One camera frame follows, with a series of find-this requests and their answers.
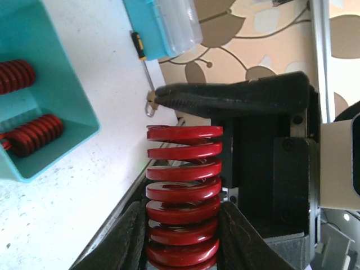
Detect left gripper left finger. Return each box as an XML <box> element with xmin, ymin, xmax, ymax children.
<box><xmin>73</xmin><ymin>201</ymin><xmax>147</xmax><ymax>270</ymax></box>

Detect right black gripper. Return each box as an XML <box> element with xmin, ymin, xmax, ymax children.
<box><xmin>154</xmin><ymin>71</ymin><xmax>321</xmax><ymax>270</ymax></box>

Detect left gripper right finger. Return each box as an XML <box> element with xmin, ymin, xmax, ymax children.
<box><xmin>217</xmin><ymin>201</ymin><xmax>293</xmax><ymax>270</ymax></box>

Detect large red spring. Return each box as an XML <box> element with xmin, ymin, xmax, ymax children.
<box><xmin>145</xmin><ymin>125</ymin><xmax>223</xmax><ymax>269</ymax></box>

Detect teal clear toolbox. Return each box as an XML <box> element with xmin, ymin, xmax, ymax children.
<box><xmin>124</xmin><ymin>0</ymin><xmax>203</xmax><ymax>61</ymax></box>

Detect small metal carabiner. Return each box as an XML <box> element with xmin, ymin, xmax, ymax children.
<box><xmin>145</xmin><ymin>91</ymin><xmax>159</xmax><ymax>118</ymax></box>

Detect red springs in tray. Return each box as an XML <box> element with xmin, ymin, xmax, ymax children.
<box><xmin>1</xmin><ymin>59</ymin><xmax>65</xmax><ymax>158</ymax></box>

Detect teal plastic parts tray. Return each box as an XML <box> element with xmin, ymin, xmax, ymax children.
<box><xmin>1</xmin><ymin>1</ymin><xmax>100</xmax><ymax>183</ymax></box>

